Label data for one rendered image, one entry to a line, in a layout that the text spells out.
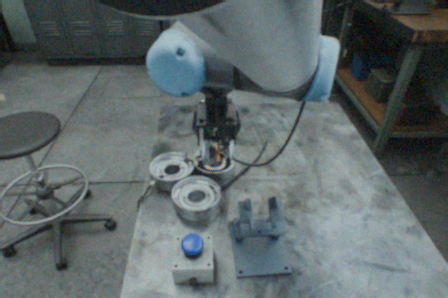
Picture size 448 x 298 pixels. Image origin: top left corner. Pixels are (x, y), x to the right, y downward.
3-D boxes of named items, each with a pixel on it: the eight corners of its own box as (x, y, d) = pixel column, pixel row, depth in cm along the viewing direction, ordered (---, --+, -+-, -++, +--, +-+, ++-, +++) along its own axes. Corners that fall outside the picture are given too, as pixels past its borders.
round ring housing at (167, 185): (177, 159, 84) (176, 146, 82) (203, 179, 78) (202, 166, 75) (143, 177, 78) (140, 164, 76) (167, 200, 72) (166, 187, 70)
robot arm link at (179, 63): (227, 51, 33) (255, 11, 40) (133, 39, 36) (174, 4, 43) (229, 112, 38) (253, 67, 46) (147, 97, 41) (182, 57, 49)
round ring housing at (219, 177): (225, 154, 86) (225, 142, 83) (242, 178, 78) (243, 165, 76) (187, 164, 82) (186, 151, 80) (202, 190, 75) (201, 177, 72)
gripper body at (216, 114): (196, 149, 60) (192, 95, 51) (197, 119, 66) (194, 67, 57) (237, 148, 60) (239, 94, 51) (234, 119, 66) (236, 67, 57)
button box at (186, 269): (176, 250, 62) (173, 234, 59) (212, 249, 62) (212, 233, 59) (172, 290, 55) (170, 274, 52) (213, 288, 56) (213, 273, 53)
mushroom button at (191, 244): (183, 249, 59) (181, 231, 56) (204, 248, 59) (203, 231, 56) (181, 268, 56) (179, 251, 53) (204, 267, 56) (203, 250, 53)
